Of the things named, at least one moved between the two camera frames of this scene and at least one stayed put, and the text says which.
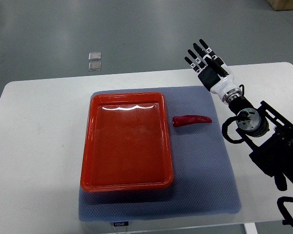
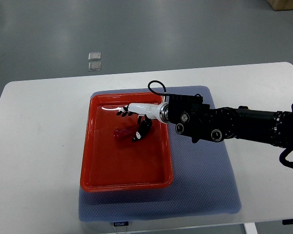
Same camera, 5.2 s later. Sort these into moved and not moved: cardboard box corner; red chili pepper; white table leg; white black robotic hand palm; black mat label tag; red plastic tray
Moved: white black robotic hand palm; red chili pepper
Not moved: red plastic tray; cardboard box corner; black mat label tag; white table leg
